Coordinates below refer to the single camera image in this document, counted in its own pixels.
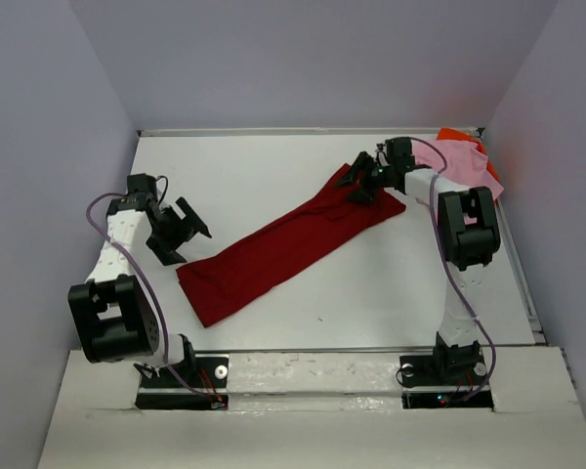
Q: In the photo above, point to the orange t shirt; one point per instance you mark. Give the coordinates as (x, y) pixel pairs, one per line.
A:
(481, 158)

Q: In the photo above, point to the dark red t shirt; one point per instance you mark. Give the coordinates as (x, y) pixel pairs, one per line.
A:
(222, 285)

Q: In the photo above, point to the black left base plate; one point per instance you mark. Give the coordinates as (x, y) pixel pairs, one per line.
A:
(204, 387)

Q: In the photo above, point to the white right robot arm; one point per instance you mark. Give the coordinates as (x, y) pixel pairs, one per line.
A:
(467, 236)

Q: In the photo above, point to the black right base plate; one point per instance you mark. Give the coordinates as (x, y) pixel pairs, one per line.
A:
(423, 389)

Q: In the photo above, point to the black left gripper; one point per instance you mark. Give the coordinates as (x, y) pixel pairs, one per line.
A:
(187, 227)

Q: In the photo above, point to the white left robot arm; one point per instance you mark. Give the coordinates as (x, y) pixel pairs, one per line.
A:
(115, 310)

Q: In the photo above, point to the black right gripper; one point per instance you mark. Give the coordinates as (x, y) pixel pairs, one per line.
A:
(363, 162)

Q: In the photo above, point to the pink t shirt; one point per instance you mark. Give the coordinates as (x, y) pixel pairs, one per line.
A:
(461, 167)

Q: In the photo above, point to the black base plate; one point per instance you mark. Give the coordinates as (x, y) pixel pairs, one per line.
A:
(423, 389)
(204, 387)

